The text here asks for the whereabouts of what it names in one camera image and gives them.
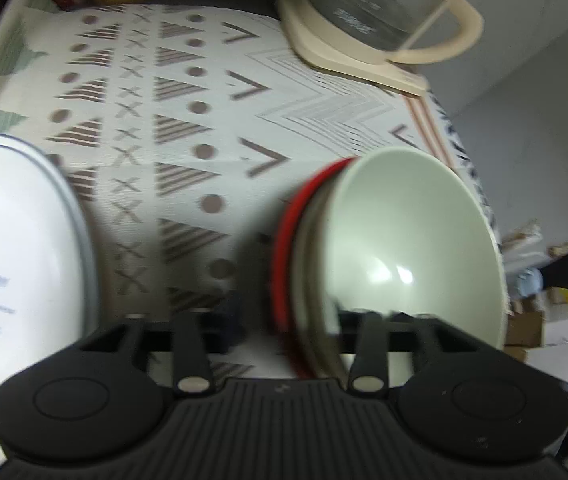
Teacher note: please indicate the cardboard box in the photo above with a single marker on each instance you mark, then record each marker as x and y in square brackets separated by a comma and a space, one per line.
[524, 327]

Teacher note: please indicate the white plate with grey rim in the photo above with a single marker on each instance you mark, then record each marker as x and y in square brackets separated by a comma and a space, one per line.
[14, 240]

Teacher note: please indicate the red bowl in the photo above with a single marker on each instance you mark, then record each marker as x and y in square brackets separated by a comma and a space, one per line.
[281, 270]

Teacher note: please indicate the pale green bowl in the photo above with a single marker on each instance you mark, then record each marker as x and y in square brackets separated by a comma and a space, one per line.
[414, 220]
[309, 280]

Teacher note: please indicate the wrapped chopsticks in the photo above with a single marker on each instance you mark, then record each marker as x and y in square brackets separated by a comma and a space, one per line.
[524, 240]

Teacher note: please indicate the glass kettle with beige lid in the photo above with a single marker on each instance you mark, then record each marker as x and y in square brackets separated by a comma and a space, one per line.
[389, 5]

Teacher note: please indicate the beige kettle base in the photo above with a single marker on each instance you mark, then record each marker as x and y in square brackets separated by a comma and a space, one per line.
[324, 50]

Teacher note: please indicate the light blue plastic item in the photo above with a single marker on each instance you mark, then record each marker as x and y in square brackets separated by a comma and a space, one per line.
[526, 285]

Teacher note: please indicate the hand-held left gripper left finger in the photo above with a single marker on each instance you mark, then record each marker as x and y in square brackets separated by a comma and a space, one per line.
[191, 350]

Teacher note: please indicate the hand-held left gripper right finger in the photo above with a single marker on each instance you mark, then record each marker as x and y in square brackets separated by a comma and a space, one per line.
[370, 350]

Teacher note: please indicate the patterned table mat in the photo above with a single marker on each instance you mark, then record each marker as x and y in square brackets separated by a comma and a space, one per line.
[189, 125]

